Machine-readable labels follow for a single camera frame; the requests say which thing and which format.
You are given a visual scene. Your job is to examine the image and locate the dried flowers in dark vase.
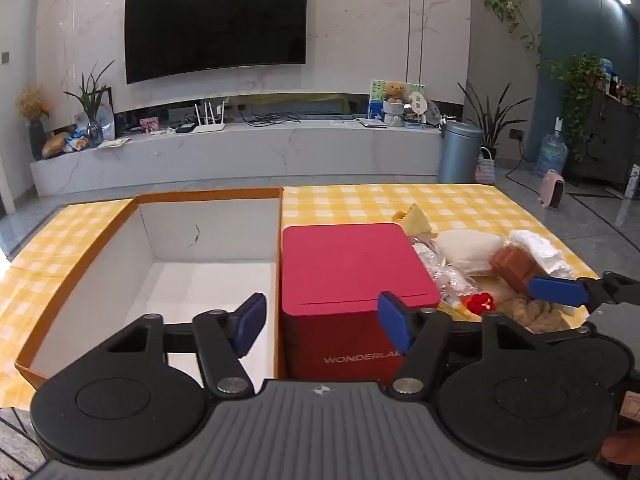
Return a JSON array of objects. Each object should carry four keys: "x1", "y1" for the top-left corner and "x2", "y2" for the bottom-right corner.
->
[{"x1": 15, "y1": 85, "x2": 51, "y2": 161}]

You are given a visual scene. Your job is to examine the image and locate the green picture card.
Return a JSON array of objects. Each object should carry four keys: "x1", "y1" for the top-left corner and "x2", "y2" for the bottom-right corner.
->
[{"x1": 370, "y1": 79, "x2": 426, "y2": 123}]

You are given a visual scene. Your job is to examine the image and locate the hanging vine plant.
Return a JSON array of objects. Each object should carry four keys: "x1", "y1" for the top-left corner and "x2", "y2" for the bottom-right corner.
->
[{"x1": 481, "y1": 0, "x2": 543, "y2": 68}]

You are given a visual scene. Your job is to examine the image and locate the white router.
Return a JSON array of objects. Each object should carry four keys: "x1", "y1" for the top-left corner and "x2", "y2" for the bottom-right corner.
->
[{"x1": 192, "y1": 101, "x2": 227, "y2": 134}]

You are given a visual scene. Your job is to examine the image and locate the blue water jug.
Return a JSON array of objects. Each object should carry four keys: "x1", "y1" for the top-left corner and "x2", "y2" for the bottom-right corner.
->
[{"x1": 535, "y1": 117, "x2": 569, "y2": 178}]

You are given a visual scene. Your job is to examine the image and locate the yellow checked tablecloth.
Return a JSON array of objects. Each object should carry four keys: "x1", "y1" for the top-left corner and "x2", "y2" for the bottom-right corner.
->
[{"x1": 0, "y1": 182, "x2": 598, "y2": 408}]

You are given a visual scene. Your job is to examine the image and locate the beige knitted toy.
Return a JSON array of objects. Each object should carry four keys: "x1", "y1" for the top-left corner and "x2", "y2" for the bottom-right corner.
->
[{"x1": 480, "y1": 295, "x2": 576, "y2": 335}]

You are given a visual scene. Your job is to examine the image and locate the pink woven basket bag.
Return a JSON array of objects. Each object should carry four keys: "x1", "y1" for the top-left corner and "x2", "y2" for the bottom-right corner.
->
[{"x1": 474, "y1": 147, "x2": 496, "y2": 184}]

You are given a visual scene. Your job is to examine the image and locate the snack packet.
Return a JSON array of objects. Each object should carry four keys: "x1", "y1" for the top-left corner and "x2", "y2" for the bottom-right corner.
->
[{"x1": 65, "y1": 129, "x2": 91, "y2": 153}]

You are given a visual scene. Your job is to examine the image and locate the long-leaved potted plant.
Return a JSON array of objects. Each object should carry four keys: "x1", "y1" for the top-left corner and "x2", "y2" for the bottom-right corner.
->
[{"x1": 457, "y1": 80, "x2": 533, "y2": 161}]

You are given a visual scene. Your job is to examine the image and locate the yellow cloth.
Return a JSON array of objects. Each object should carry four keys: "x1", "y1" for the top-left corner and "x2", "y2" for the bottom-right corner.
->
[{"x1": 391, "y1": 203, "x2": 432, "y2": 236}]

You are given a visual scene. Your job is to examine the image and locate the crochet fruit toy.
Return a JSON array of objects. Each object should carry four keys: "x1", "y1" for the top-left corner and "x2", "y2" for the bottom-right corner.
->
[{"x1": 462, "y1": 291, "x2": 498, "y2": 316}]

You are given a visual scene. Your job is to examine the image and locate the person's right forearm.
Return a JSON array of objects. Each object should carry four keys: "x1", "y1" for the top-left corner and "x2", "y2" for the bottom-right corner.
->
[{"x1": 600, "y1": 430, "x2": 640, "y2": 467}]

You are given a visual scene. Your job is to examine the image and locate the black cables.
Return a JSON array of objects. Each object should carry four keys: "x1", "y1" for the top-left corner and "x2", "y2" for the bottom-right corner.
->
[{"x1": 240, "y1": 107, "x2": 303, "y2": 126}]

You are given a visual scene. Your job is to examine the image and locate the red box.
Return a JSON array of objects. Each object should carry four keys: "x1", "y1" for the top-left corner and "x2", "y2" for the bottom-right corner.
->
[{"x1": 281, "y1": 223, "x2": 442, "y2": 383}]

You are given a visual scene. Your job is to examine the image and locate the marble television console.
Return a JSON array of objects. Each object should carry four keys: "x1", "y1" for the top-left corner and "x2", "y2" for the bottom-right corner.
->
[{"x1": 30, "y1": 92, "x2": 446, "y2": 198}]

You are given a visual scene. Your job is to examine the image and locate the brown soft pouch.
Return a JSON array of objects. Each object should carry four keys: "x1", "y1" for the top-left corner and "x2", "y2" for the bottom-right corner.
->
[{"x1": 489, "y1": 245, "x2": 538, "y2": 295}]

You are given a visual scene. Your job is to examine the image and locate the dark cabinet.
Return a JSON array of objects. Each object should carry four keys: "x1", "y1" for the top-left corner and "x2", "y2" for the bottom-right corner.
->
[{"x1": 565, "y1": 87, "x2": 640, "y2": 191}]

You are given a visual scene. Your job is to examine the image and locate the bushy green plant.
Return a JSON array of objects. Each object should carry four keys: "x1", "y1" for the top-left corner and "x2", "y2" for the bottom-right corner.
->
[{"x1": 549, "y1": 54, "x2": 608, "y2": 161}]

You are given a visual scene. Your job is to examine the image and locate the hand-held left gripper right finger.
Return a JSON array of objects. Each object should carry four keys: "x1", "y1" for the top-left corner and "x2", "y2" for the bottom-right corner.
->
[{"x1": 377, "y1": 291, "x2": 546, "y2": 395}]

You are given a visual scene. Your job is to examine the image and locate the grey-blue trash can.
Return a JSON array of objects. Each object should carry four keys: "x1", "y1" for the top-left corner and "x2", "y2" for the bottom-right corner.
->
[{"x1": 438, "y1": 121, "x2": 485, "y2": 184}]

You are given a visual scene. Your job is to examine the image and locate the teddy bear bouquet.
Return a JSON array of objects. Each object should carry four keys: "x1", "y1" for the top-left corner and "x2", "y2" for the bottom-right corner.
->
[{"x1": 382, "y1": 81, "x2": 407, "y2": 127}]

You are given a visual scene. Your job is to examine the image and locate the brown gourd ornament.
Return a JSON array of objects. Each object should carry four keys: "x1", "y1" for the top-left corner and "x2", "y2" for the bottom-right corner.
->
[{"x1": 41, "y1": 131, "x2": 72, "y2": 160}]

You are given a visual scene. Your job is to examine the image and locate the plant in glass vase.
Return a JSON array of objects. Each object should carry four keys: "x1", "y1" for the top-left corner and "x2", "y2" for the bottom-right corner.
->
[{"x1": 63, "y1": 60, "x2": 116, "y2": 149}]

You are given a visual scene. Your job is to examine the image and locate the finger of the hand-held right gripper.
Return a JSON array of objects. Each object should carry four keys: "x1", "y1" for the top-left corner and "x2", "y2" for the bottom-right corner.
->
[{"x1": 528, "y1": 271, "x2": 640, "y2": 309}]

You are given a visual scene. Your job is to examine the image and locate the cardboard box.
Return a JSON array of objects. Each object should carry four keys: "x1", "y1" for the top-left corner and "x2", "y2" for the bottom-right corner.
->
[{"x1": 15, "y1": 187, "x2": 283, "y2": 391}]

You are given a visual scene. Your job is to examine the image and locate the white towel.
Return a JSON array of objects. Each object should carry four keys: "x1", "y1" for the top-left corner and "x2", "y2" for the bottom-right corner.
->
[{"x1": 436, "y1": 230, "x2": 505, "y2": 277}]

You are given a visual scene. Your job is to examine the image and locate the black wall television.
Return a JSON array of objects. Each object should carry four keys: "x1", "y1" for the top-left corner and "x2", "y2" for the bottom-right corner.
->
[{"x1": 123, "y1": 0, "x2": 309, "y2": 85}]

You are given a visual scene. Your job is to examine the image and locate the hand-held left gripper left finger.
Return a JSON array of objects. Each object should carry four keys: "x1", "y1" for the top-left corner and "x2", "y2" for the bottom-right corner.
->
[{"x1": 102, "y1": 292, "x2": 267, "y2": 397}]

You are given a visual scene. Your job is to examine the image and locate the pink space heater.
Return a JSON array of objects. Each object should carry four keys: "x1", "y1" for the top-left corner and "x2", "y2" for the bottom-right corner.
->
[{"x1": 537, "y1": 170, "x2": 566, "y2": 209}]

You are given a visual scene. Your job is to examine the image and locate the clear plastic bags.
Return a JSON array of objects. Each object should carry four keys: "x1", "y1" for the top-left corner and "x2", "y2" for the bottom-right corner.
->
[{"x1": 412, "y1": 241, "x2": 481, "y2": 306}]

